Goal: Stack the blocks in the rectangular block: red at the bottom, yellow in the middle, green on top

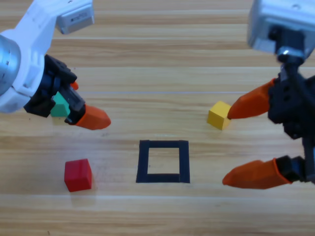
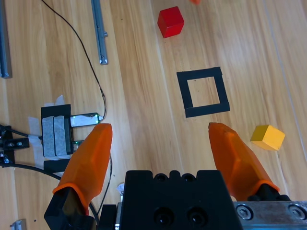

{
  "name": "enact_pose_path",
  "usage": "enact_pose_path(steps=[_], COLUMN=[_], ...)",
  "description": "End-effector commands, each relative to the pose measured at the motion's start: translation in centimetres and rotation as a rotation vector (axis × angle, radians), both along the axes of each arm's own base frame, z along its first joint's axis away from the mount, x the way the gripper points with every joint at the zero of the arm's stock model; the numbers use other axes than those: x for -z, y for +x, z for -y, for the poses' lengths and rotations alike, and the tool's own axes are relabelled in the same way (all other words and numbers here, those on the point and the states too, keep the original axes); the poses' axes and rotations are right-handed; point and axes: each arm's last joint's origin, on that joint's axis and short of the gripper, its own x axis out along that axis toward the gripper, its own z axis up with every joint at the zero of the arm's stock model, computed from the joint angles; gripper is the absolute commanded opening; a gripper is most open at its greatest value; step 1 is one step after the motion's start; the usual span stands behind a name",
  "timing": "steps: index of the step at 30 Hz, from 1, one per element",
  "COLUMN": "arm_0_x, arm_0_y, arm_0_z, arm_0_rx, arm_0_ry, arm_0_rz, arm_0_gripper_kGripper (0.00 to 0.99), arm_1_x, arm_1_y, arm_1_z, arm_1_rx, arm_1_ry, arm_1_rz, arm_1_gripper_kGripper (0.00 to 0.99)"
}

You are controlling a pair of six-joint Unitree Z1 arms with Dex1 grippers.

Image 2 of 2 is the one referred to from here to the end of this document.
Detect grey aluminium rail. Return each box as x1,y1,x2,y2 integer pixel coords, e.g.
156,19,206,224
0,0,12,79
91,0,109,66

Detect black tape square outline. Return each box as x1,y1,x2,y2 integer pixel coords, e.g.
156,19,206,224
176,66,231,118

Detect short black hub cable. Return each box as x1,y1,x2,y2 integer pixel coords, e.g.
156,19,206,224
4,127,43,140

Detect black usb hub grey straps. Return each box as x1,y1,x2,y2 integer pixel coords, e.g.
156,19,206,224
41,114,74,160

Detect red wooden cube block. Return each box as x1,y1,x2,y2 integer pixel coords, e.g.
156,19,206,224
157,6,185,39

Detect thick black table cable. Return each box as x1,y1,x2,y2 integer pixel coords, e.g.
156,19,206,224
0,162,63,181

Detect yellow wooden cube block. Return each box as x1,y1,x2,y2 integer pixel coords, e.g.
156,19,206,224
250,124,286,151

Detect black tape strip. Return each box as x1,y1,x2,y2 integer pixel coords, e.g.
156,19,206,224
40,104,72,118
44,158,71,173

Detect thin black table cable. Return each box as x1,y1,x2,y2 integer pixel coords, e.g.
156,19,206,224
41,0,106,119
95,154,113,216

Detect white masking tape piece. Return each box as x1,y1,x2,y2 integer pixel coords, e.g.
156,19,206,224
27,116,45,170
44,94,65,108

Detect black metal bracket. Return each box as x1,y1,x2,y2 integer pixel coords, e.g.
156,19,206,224
0,124,31,168

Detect usb dongle with green led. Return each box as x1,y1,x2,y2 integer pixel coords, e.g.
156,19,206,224
70,112,104,127
71,140,84,151

